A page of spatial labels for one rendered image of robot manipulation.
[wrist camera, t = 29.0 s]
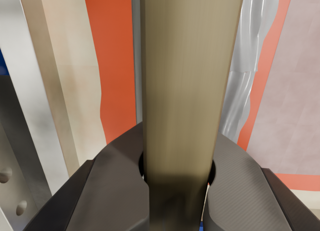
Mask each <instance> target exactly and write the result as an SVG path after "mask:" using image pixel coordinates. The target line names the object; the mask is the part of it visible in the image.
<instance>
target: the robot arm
mask: <svg viewBox="0 0 320 231"><path fill-rule="evenodd" d="M143 174H144V168H143V125H142V122H140V123H138V124H137V125H135V126H134V127H132V128H131V129H129V130H128V131H126V132H125V133H123V134H122V135H120V136H119V137H117V138H116V139H114V140H113V141H111V142H110V143H109V144H107V145H106V146H105V147H104V148H103V149H102V150H101V151H100V152H99V153H98V154H97V155H96V156H95V157H94V159H92V160H86V161H85V162H84V163H83V164H82V165H81V166H80V167H79V168H78V169H77V171H76V172H75V173H74V174H73V175H72V176H71V177H70V178H69V179H68V180H67V181H66V182H65V183H64V184H63V185H62V186H61V187H60V189H59V190H58V191H57V192H56V193H55V194H54V195H53V196H52V197H51V198H50V199H49V200H48V201H47V202H46V203H45V204H44V205H43V207H42V208H41V209H40V210H39V211H38V212H37V213H36V214H35V216H34V217H33V218H32V219H31V220H30V222H29V223H28V224H27V225H26V227H25V228H24V229H23V231H150V204H149V187H148V185H147V183H146V182H145V181H144V179H143V178H142V176H143ZM209 185H210V186H209V188H208V191H207V196H206V201H205V206H204V211H203V216H202V220H203V231H320V220H319V219H318V218H317V217H316V216H315V215H314V214H313V213H312V212H311V210H310V209H309V208H308V207H307V206H306V205H305V204H304V203H303V202H302V201H301V200H300V199H299V198H298V197H297V196H296V195H295V194H294V193H293V192H292V191H291V190H290V189H289V188H288V187H287V186H286V185H285V184H284V183H283V182H282V181H281V180H280V179H279V178H278V177H277V176H276V175H275V174H274V173H273V172H272V171H271V170H270V169H269V168H262V167H261V166H260V165H259V164H258V163H257V162H256V161H255V160H254V159H253V158H252V157H251V156H250V155H249V154H248V153H247V152H246V151H245V150H244V149H243V148H241V147H240V146H239V145H237V144H236V143H234V142H233V141H232V140H230V139H229V138H227V137H226V136H224V135H223V134H221V133H220V132H218V135H217V140H216V145H215V150H214V155H213V160H212V165H211V170H210V177H209Z"/></svg>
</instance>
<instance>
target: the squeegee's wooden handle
mask: <svg viewBox="0 0 320 231"><path fill-rule="evenodd" d="M242 3H243V0H140V38H141V81H142V125H143V168H144V181H145V182H146V183H147V185H148V187H149V204H150V231H199V230H200V223H201V218H202V213H203V207H204V202H205V198H206V192H207V187H208V182H209V177H210V170H211V165H212V160H213V155H214V150H215V145H216V140H217V135H218V130H219V125H220V118H221V113H222V108H223V103H224V98H225V93H226V87H227V83H228V77H229V72H230V66H231V60H232V55H233V51H234V45H235V40H236V35H237V30H238V25H239V20H240V13H241V8H242Z"/></svg>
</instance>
